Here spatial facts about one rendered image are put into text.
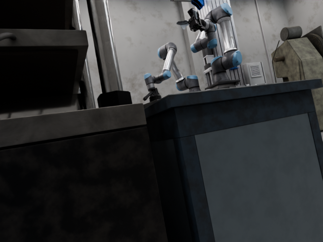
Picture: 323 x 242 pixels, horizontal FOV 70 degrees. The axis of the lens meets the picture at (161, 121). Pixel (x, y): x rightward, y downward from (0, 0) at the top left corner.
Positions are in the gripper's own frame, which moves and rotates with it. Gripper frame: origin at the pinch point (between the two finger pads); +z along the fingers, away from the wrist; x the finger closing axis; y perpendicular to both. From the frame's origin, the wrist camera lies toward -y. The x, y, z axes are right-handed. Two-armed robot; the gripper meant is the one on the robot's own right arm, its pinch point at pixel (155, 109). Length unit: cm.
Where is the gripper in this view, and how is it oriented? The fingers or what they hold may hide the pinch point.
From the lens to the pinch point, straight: 217.4
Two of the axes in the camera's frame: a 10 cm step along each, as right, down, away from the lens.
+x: -2.6, 2.1, 9.4
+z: 2.9, 9.5, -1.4
